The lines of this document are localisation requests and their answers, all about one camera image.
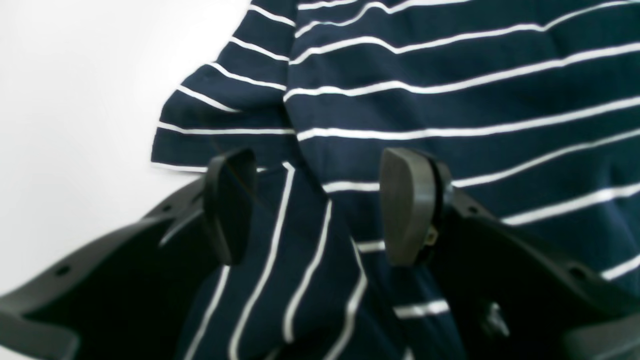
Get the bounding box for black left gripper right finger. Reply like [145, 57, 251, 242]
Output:
[379, 147, 640, 360]

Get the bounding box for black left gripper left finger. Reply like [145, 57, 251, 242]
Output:
[0, 148, 258, 360]

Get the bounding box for navy white striped t-shirt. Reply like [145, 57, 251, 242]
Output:
[151, 0, 640, 360]

